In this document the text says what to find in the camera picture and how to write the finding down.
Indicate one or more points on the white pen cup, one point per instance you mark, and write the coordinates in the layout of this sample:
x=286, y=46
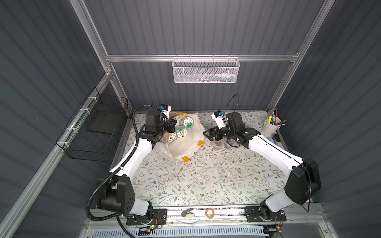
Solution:
x=272, y=123

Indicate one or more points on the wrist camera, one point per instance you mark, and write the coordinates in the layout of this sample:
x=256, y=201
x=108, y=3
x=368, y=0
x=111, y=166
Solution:
x=166, y=109
x=218, y=117

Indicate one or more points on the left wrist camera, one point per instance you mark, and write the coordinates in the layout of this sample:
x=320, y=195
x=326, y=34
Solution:
x=166, y=109

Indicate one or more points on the white canvas tote bag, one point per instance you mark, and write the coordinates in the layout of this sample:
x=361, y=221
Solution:
x=182, y=149

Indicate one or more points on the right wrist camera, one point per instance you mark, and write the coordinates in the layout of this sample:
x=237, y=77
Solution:
x=218, y=117

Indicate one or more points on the masking tape roll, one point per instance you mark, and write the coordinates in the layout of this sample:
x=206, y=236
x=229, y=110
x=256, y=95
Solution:
x=209, y=213

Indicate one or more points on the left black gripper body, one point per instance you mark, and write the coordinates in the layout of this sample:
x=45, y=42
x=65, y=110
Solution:
x=170, y=126

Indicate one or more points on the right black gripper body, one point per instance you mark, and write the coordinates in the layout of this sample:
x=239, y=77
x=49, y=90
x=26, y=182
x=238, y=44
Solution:
x=214, y=133

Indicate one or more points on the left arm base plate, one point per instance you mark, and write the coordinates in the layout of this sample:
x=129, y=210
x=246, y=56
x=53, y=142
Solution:
x=153, y=217

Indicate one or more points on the beige tape dispenser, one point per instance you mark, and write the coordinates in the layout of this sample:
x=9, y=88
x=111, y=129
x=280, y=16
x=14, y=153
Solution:
x=188, y=213

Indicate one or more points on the white wire wall basket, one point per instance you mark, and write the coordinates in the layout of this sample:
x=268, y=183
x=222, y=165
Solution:
x=205, y=70

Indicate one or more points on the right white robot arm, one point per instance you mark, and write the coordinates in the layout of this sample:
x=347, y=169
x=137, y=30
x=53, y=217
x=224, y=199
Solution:
x=303, y=179

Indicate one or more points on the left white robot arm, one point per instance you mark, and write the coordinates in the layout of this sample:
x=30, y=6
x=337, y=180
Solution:
x=117, y=193

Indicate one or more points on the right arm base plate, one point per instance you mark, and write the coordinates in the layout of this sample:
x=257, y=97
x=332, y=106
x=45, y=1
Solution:
x=253, y=214

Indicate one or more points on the black wire side basket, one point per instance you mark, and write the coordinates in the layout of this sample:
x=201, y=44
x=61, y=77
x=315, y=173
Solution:
x=97, y=129

